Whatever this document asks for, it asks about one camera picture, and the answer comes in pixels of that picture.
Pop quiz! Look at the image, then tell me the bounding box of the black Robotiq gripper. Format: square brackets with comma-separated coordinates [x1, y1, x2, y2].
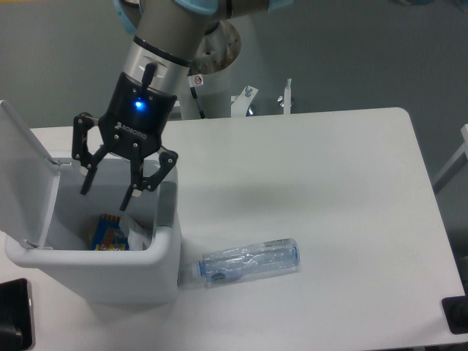
[72, 72, 178, 211]

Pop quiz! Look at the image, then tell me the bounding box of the clear plastic wrapper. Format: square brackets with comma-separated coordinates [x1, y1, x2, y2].
[119, 215, 153, 251]

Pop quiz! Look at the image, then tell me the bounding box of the clear plastic bottle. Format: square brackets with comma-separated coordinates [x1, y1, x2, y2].
[189, 238, 301, 285]

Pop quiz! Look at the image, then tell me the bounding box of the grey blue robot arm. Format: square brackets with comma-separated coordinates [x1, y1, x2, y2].
[72, 1, 291, 211]

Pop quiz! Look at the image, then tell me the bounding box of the white trash can lid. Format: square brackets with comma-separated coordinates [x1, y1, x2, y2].
[1, 100, 60, 248]

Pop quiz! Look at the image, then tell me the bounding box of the white plastic trash can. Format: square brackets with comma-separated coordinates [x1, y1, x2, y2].
[5, 158, 182, 303]

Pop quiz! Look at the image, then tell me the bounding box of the colourful snack package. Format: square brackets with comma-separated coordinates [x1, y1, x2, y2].
[90, 214, 129, 251]

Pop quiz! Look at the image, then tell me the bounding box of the black device left corner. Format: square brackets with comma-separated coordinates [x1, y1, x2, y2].
[1, 278, 35, 350]

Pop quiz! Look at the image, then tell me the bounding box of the black device corner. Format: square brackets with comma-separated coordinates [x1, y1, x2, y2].
[442, 295, 467, 335]
[1, 278, 35, 350]

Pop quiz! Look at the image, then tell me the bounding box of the black device right corner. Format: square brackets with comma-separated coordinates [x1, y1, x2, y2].
[442, 295, 467, 335]

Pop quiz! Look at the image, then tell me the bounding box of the black cable on pedestal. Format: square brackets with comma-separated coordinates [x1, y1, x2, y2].
[189, 83, 206, 120]

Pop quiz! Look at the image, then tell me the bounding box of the white table bracket middle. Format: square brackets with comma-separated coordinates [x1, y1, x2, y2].
[231, 86, 259, 118]

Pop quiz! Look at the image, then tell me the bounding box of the white table bracket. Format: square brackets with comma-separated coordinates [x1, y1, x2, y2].
[277, 78, 293, 115]
[231, 86, 259, 118]

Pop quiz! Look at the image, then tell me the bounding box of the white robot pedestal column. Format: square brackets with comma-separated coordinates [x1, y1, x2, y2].
[178, 20, 241, 120]

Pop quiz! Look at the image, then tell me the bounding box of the white table bracket right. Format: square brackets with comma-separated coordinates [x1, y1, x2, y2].
[277, 78, 293, 115]

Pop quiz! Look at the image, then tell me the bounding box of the white frame right edge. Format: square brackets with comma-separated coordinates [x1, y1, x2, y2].
[432, 124, 467, 195]

